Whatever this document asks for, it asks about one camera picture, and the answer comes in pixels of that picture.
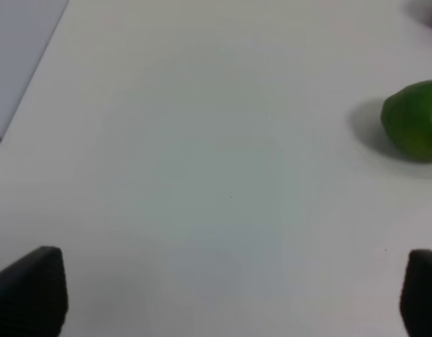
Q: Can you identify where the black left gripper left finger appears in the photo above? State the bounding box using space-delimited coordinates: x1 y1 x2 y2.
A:
0 246 69 337

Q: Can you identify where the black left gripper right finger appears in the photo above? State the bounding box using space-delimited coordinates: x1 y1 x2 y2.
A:
400 249 432 337

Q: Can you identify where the green lime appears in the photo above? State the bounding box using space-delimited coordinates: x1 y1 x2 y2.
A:
380 80 432 162

